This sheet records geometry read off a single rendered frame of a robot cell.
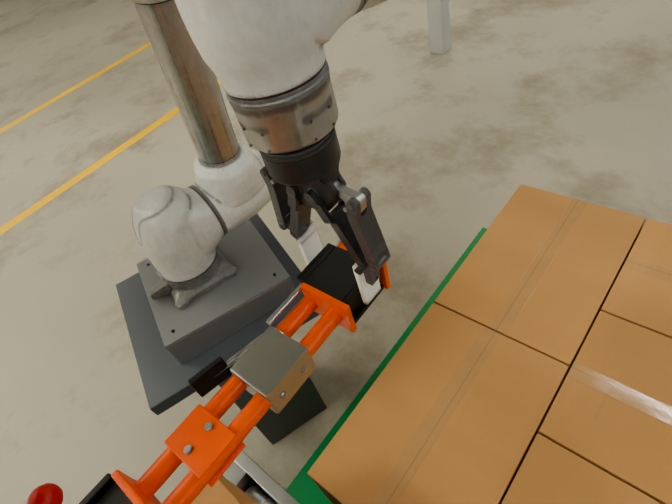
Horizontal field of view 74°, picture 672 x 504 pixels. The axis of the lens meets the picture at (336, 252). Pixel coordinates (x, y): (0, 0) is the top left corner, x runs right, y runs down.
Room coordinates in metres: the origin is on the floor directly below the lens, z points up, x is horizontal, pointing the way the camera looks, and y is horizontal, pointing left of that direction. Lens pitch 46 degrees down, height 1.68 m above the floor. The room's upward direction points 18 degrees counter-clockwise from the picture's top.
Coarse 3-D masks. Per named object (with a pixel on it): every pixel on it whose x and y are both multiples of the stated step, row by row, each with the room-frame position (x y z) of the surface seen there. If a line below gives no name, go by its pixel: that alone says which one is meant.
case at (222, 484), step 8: (224, 480) 0.32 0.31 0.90; (208, 488) 0.29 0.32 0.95; (216, 488) 0.29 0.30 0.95; (224, 488) 0.29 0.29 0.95; (232, 488) 0.31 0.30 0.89; (200, 496) 0.29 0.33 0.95; (208, 496) 0.28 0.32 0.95; (216, 496) 0.28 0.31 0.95; (224, 496) 0.27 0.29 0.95; (232, 496) 0.27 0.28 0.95; (240, 496) 0.29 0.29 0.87; (248, 496) 0.34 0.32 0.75
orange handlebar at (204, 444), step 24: (312, 312) 0.35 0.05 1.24; (336, 312) 0.32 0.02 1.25; (312, 336) 0.30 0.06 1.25; (240, 384) 0.27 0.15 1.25; (216, 408) 0.25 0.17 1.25; (264, 408) 0.24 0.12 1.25; (192, 432) 0.23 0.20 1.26; (216, 432) 0.22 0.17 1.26; (240, 432) 0.22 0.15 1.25; (168, 456) 0.21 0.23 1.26; (192, 456) 0.20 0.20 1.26; (216, 456) 0.20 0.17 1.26; (144, 480) 0.20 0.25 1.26; (192, 480) 0.18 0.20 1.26; (216, 480) 0.19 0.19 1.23
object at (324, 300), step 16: (336, 256) 0.40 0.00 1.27; (320, 272) 0.38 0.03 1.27; (336, 272) 0.37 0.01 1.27; (352, 272) 0.36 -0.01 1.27; (384, 272) 0.36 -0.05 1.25; (304, 288) 0.36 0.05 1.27; (320, 288) 0.35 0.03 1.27; (336, 288) 0.35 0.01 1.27; (352, 288) 0.34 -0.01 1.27; (320, 304) 0.35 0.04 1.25; (336, 304) 0.32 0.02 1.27; (352, 304) 0.33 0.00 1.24; (368, 304) 0.34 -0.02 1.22; (352, 320) 0.31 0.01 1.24
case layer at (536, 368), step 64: (512, 256) 0.85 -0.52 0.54; (576, 256) 0.77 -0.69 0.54; (640, 256) 0.70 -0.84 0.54; (448, 320) 0.70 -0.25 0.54; (512, 320) 0.64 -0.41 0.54; (576, 320) 0.58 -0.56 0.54; (640, 320) 0.52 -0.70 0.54; (384, 384) 0.57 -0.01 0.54; (448, 384) 0.52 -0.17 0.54; (512, 384) 0.47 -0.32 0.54; (576, 384) 0.42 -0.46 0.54; (640, 384) 0.37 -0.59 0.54; (384, 448) 0.41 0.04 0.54; (448, 448) 0.37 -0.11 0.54; (512, 448) 0.32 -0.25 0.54; (576, 448) 0.28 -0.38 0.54; (640, 448) 0.24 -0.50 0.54
